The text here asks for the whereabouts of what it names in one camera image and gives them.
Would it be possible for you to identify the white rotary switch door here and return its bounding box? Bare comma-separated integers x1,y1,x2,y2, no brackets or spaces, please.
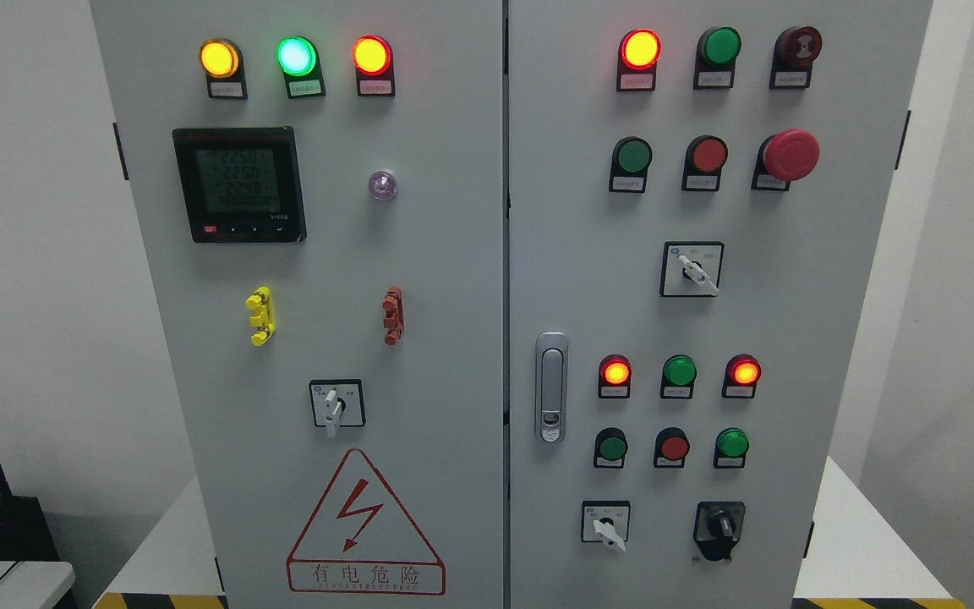
309,379,366,438

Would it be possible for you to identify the red terminal clip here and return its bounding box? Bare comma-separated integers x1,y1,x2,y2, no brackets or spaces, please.
381,286,405,346

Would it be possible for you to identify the red lit lamp lower left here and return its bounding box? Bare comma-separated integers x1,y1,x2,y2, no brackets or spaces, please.
598,354,632,398

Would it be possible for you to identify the red lit lamp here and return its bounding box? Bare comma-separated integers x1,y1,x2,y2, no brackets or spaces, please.
598,354,632,398
617,30,662,92
720,354,762,398

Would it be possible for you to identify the clear round light bulb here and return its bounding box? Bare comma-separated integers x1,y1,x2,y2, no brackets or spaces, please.
368,170,398,201

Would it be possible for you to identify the green push button lower left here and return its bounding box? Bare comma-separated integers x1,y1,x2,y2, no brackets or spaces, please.
593,427,627,468

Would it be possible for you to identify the green push button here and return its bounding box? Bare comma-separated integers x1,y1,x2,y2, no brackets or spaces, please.
593,427,627,468
608,136,652,194
714,427,750,469

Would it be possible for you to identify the green lamp lower middle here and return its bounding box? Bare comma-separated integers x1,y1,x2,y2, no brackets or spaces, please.
659,354,698,400

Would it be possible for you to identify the grey left cabinet door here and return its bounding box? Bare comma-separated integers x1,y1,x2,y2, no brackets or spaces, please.
91,1,504,608

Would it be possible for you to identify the grey cabinet door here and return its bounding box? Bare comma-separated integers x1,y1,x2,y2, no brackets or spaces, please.
91,1,504,608
507,1,932,608

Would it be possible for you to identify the green push button upper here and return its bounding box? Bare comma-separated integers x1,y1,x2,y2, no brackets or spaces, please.
608,136,652,194

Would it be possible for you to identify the yellow terminal clip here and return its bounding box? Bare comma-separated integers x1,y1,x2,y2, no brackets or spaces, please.
246,286,276,347

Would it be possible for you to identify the red push button lower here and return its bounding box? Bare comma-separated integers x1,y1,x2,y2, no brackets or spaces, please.
653,427,691,468

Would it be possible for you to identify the red push button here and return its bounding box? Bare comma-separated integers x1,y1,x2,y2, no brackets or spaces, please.
681,134,728,192
653,427,691,468

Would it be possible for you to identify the grey right cabinet door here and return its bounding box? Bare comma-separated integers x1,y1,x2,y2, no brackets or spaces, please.
507,1,932,608

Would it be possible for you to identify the red lit lamp lower right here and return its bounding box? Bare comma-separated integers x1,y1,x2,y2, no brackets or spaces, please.
720,354,762,398

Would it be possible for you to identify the red push button upper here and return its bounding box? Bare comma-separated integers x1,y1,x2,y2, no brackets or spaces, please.
681,134,728,192

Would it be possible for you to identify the red electric hazard warning sticker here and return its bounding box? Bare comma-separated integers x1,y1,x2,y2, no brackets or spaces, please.
286,447,447,596

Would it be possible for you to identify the black digital power meter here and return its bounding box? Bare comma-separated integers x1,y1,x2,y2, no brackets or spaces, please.
172,126,308,244

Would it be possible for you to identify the red lit lamp left door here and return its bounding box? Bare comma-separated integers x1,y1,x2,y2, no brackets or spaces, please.
352,35,396,97

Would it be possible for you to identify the green push button lower right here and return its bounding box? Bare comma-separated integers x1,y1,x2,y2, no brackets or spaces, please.
714,427,750,469

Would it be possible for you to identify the red lit lamp right top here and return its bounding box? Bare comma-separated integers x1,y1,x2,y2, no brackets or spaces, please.
617,30,662,92

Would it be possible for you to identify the green lit indicator lamp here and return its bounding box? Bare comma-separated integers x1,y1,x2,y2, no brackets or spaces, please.
276,37,326,99

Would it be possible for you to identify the red emergency stop mushroom button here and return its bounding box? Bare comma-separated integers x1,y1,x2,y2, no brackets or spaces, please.
751,128,822,192

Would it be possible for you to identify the green lamp right top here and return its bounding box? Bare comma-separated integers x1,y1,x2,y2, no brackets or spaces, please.
693,26,741,90

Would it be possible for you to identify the yellow indicator lamp top left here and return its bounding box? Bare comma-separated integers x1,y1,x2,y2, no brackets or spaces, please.
200,38,248,100

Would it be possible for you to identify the dark red buzzer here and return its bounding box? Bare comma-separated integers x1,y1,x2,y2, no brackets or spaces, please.
769,26,823,90

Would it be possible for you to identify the white side table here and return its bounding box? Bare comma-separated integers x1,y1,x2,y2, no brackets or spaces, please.
0,562,76,608

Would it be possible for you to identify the silver door latch handle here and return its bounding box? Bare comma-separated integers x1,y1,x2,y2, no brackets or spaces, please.
534,332,569,443

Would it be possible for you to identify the white rotary switch right upper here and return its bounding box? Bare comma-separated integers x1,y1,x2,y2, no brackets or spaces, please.
660,240,725,298

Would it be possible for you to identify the white rotary switch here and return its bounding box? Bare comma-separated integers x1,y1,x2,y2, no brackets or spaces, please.
660,240,725,298
581,500,631,552

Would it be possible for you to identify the white rotary switch right lower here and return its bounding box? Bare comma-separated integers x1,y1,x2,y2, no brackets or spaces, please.
581,500,631,552

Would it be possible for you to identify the black rotary selector switch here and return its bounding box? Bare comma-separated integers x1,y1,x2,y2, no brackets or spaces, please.
692,501,746,562

